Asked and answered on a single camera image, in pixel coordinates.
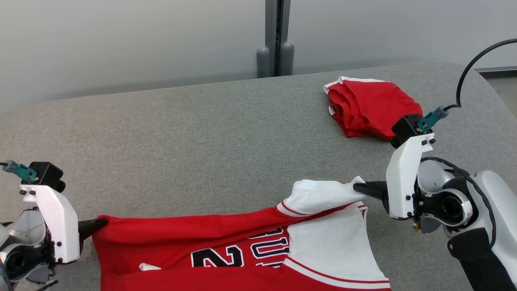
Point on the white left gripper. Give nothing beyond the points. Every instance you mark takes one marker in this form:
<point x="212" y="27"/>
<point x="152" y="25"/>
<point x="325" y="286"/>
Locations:
<point x="64" y="230"/>

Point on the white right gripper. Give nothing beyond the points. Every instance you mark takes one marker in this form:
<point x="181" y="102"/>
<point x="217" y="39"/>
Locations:
<point x="402" y="182"/>

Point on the red jersey white sleeves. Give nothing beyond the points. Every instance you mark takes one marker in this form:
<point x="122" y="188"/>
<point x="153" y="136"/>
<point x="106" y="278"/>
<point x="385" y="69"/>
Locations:
<point x="161" y="238"/>

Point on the red shorts white hem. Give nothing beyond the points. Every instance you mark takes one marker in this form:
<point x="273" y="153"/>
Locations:
<point x="375" y="105"/>

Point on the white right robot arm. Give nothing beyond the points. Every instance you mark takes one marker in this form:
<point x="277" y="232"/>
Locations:
<point x="497" y="194"/>

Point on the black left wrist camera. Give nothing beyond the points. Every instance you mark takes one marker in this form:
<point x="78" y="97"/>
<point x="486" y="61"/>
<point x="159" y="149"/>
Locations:
<point x="46" y="176"/>

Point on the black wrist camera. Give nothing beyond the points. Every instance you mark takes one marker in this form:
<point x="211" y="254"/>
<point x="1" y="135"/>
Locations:
<point x="46" y="176"/>
<point x="406" y="127"/>

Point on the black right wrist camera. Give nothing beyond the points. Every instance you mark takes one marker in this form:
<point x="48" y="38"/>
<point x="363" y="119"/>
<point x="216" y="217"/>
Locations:
<point x="406" y="127"/>

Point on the grey cylindrical post foot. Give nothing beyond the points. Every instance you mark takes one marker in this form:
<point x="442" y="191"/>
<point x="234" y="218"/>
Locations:
<point x="263" y="64"/>
<point x="286" y="60"/>

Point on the grey metal wall post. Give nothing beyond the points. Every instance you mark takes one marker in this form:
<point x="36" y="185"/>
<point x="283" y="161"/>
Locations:
<point x="276" y="24"/>

